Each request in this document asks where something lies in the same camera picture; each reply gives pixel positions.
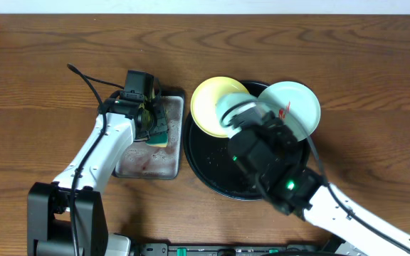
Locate light blue plate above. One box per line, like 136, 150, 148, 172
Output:
216, 92, 270, 139
258, 81, 321, 141

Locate green yellow sponge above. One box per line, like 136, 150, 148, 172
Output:
144, 85, 169, 149

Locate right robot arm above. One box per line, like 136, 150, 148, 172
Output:
220, 103, 410, 255

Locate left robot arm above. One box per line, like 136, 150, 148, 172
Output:
27, 70, 167, 255

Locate rectangular black soapy tray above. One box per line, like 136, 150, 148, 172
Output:
113, 90, 185, 180

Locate round black tray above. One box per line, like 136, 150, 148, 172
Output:
182, 80, 311, 201

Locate yellow plate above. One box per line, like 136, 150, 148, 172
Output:
190, 77, 249, 138

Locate right black cable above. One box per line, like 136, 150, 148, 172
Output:
254, 99, 410, 256

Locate black cable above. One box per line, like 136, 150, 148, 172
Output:
254, 99, 410, 256
65, 63, 126, 256

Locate left black cable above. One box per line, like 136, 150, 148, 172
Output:
65, 63, 126, 256

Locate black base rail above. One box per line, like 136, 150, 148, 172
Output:
129, 243, 320, 256

